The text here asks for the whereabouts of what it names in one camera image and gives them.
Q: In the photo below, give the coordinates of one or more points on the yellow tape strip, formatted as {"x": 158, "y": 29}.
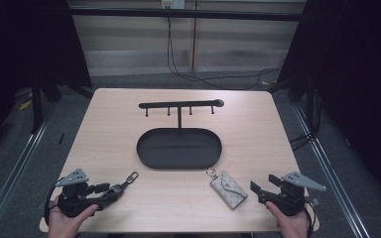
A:
{"x": 25, "y": 105}

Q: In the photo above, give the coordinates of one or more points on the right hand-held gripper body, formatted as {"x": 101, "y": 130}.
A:
{"x": 289, "y": 198}

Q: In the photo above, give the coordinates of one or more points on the black key rack with tray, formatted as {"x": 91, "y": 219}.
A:
{"x": 178, "y": 148}

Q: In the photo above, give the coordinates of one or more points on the white wall outlet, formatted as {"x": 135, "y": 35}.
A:
{"x": 173, "y": 3}

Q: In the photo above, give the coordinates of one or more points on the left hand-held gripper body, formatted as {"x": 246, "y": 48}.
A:
{"x": 74, "y": 198}

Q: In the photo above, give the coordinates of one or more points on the black horizontal bar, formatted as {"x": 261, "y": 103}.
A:
{"x": 185, "y": 14}

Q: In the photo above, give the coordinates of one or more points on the grey patterned key pouch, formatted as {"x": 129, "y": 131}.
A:
{"x": 228, "y": 190}

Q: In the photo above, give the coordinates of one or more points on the black stand leg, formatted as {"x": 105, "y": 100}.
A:
{"x": 37, "y": 105}

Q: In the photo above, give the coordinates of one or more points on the metal floor rail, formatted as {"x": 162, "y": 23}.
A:
{"x": 330, "y": 178}
{"x": 13, "y": 172}

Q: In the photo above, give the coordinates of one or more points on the person's right hand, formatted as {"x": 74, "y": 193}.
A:
{"x": 292, "y": 226}

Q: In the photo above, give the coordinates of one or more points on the black curtain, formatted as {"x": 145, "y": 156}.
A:
{"x": 360, "y": 82}
{"x": 20, "y": 49}

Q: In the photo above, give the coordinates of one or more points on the person's left hand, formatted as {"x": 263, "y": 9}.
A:
{"x": 63, "y": 226}

